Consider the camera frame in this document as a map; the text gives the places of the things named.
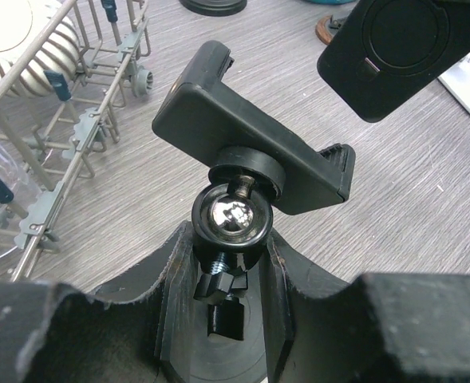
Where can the ribbed white mug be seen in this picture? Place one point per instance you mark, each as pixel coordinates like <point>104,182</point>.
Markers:
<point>20,23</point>

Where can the clear glass cup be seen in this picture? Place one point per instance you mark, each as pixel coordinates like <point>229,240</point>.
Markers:
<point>17,192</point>

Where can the black phone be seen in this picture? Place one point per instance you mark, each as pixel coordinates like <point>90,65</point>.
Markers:
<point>389,50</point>

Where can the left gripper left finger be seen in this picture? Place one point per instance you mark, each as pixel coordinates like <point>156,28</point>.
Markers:
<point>137,327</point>

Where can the black phone stand short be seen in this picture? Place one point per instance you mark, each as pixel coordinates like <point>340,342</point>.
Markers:
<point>256,166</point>

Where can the wooden base phone stand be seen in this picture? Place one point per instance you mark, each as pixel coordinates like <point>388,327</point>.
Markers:
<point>327,27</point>

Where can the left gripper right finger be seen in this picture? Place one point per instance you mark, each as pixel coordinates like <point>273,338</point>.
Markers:
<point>378,328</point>

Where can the black phone stand tall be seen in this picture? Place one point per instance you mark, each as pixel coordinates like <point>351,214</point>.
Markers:
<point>214,8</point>

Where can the grey wire dish rack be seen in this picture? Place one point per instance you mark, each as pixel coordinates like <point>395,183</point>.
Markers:
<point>52,137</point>

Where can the blue polka dot plate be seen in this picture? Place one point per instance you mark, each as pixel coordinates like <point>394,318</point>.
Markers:
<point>330,2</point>

